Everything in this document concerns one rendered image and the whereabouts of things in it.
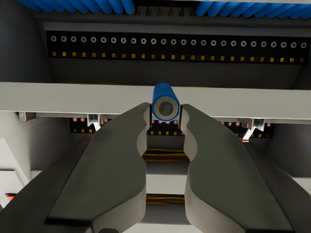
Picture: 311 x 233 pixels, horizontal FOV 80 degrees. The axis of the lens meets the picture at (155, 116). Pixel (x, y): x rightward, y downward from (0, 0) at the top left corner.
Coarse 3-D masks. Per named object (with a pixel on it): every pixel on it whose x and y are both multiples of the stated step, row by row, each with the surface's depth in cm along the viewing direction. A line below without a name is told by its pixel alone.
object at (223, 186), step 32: (192, 128) 9; (224, 128) 9; (192, 160) 7; (224, 160) 7; (192, 192) 6; (224, 192) 6; (256, 192) 6; (192, 224) 7; (224, 224) 6; (256, 224) 5; (288, 224) 5
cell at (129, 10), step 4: (124, 0) 27; (128, 0) 27; (132, 0) 29; (124, 4) 29; (128, 4) 29; (132, 4) 30; (124, 8) 31; (128, 8) 30; (132, 8) 31; (128, 12) 32; (132, 12) 32
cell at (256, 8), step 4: (256, 4) 28; (260, 4) 28; (264, 4) 27; (248, 8) 31; (252, 8) 30; (256, 8) 29; (260, 8) 29; (244, 12) 32; (248, 12) 31; (252, 12) 31; (244, 16) 33; (248, 16) 32
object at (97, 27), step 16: (0, 0) 30; (0, 16) 30; (16, 16) 34; (112, 32) 38; (128, 32) 38; (144, 32) 38; (160, 32) 38; (176, 32) 37; (192, 32) 37; (208, 32) 37; (224, 32) 37; (240, 32) 37; (256, 32) 37; (272, 32) 37; (288, 32) 37; (304, 32) 37
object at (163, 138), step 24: (72, 72) 46; (96, 72) 46; (120, 72) 46; (144, 72) 46; (168, 72) 46; (192, 72) 46; (216, 72) 46; (240, 72) 46; (264, 72) 46; (288, 72) 45; (168, 144) 59; (264, 144) 58
